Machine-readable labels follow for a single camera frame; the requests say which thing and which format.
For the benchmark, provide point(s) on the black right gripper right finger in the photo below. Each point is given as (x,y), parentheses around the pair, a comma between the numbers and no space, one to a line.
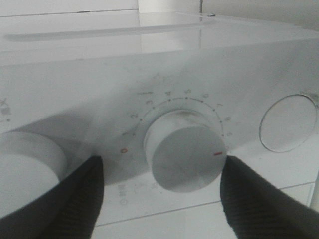
(256,209)

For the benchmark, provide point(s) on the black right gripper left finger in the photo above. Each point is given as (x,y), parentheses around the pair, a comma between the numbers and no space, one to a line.
(67,211)

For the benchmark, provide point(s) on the white dial knob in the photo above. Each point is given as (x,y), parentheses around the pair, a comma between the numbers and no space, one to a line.
(30,165)
(184,151)

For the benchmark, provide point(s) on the round white door button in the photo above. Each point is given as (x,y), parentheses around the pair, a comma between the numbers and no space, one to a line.
(288,123)

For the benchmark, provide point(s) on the white microwave oven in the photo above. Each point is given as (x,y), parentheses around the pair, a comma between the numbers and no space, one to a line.
(95,82)

